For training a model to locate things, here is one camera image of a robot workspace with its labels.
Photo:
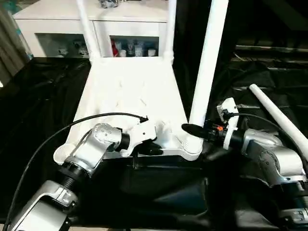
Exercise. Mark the white plastic table top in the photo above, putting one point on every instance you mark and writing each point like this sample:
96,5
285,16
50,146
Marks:
130,84

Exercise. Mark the white plastic table leg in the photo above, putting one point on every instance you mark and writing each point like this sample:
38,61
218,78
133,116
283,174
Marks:
87,31
170,31
276,113
209,60

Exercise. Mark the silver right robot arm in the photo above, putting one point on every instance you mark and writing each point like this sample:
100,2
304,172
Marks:
272,154

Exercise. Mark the black table mat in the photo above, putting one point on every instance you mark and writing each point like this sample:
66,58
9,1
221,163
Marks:
168,192

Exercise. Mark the red bottle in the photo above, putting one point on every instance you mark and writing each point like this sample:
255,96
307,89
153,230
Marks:
115,48

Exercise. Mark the clear glass ornament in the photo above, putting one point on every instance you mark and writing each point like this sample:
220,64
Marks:
108,3

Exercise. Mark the white glass-door cabinet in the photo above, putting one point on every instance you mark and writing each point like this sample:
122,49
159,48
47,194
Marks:
55,24

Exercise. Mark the grey curtain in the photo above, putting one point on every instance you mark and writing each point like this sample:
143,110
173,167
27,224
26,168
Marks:
12,48

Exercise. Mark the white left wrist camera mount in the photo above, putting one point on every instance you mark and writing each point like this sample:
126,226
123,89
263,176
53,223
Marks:
140,132

